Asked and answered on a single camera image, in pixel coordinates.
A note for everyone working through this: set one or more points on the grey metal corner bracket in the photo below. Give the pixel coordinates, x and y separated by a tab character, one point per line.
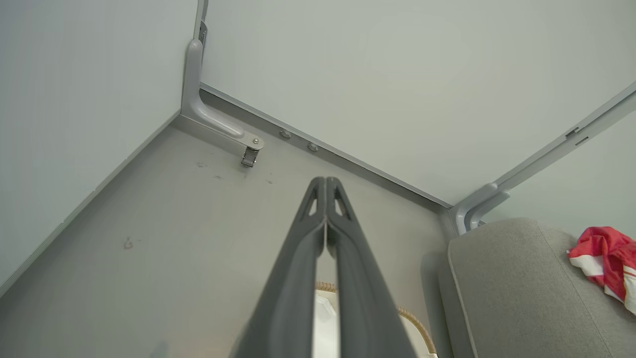
198	104

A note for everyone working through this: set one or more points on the grey partition foot right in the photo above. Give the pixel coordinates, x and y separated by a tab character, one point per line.
536	164

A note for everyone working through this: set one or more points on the white wicker-rimmed laundry basket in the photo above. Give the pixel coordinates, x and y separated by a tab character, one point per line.
325	325

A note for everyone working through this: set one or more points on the grey fabric sofa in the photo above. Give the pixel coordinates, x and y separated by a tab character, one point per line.
516	298

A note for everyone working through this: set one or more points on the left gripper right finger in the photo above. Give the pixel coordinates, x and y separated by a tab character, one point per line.
360	298

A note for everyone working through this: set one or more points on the grey metal baseboard rail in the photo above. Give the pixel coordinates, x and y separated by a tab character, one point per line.
357	166

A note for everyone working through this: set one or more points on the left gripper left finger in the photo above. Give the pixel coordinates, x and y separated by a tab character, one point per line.
290	298

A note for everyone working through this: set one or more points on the red white-striped garment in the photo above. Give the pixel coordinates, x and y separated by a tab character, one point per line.
606	253

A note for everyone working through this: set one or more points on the small grey bolt head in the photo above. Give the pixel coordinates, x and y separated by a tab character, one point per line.
312	146
284	134

